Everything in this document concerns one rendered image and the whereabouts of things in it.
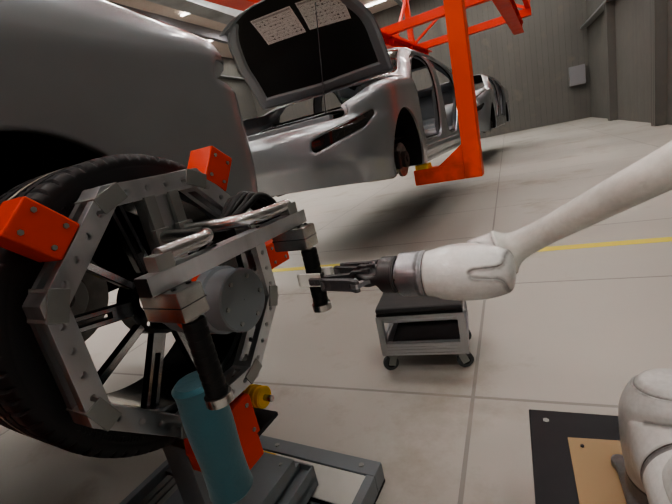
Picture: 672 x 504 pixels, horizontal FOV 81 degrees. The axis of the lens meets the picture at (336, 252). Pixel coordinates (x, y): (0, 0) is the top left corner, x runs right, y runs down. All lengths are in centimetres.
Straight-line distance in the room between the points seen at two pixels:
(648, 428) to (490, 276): 38
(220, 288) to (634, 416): 78
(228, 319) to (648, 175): 72
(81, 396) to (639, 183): 94
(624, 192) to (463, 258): 26
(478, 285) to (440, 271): 7
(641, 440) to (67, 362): 97
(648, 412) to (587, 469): 29
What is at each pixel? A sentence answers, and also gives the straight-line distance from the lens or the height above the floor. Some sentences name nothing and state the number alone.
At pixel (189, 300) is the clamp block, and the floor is 93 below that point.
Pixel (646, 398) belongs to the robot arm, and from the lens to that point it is 91.
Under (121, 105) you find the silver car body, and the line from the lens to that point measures 149.
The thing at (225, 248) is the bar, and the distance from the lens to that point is 71.
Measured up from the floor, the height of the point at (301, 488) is 16.
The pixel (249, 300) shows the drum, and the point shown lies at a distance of 82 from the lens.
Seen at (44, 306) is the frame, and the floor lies 96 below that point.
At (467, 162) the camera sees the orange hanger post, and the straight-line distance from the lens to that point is 423.
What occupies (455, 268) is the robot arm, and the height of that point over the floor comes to 85.
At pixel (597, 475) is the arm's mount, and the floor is 31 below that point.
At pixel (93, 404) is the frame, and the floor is 77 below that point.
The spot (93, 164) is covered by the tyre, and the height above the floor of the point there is 117.
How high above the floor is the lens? 110
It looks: 15 degrees down
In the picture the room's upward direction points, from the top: 12 degrees counter-clockwise
